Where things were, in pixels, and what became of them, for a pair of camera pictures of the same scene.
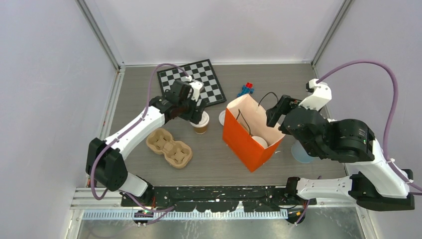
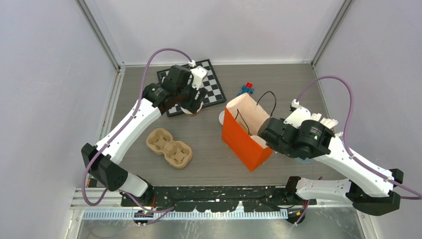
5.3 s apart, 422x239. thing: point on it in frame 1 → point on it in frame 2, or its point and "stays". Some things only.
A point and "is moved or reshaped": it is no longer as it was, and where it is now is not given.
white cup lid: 261,141 stays
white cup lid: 205,119 is moved or reshaped
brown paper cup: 200,130 is moved or reshaped
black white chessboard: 201,71 stays
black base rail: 218,198 stays
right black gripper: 284,101 → 275,147
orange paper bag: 245,130 stays
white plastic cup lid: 221,116 stays
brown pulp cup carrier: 177,154 stays
